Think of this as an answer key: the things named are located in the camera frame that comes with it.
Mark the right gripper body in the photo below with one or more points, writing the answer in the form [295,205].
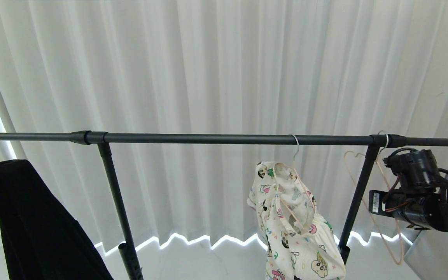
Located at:
[410,208]

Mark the pink clothes hanger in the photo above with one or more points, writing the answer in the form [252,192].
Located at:
[297,144]
[401,249]

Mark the cream printed garment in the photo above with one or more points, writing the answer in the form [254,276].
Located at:
[309,252]

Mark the black garment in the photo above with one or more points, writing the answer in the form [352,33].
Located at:
[33,225]

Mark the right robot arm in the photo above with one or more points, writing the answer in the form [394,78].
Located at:
[414,171]

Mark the black clothes rack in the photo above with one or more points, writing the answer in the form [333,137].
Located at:
[208,139]

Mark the white curtain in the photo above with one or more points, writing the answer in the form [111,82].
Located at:
[208,58]

